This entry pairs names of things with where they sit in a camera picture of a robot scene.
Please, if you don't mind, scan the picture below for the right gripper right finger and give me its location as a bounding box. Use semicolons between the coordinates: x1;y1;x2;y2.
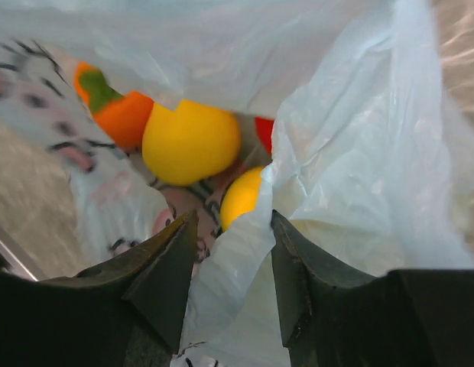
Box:
271;213;474;366

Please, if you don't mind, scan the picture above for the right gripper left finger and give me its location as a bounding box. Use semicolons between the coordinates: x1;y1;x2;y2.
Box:
0;213;198;366

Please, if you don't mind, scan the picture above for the yellow lemon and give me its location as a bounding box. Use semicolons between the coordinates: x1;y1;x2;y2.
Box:
220;166;264;232

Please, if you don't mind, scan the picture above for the blue plastic bag with print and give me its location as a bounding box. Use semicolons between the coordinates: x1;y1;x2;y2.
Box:
0;1;474;366

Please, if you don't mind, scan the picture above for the yellow pear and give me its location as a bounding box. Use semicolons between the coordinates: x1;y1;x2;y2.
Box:
141;99;242;186

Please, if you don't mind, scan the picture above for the orange persimmon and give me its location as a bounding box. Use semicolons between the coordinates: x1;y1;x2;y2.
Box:
73;62;154;151

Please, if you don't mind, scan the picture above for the red apple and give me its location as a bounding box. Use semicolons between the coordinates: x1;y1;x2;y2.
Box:
255;117;274;154

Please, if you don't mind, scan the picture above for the aluminium rail frame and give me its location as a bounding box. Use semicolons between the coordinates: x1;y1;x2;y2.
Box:
0;233;47;281

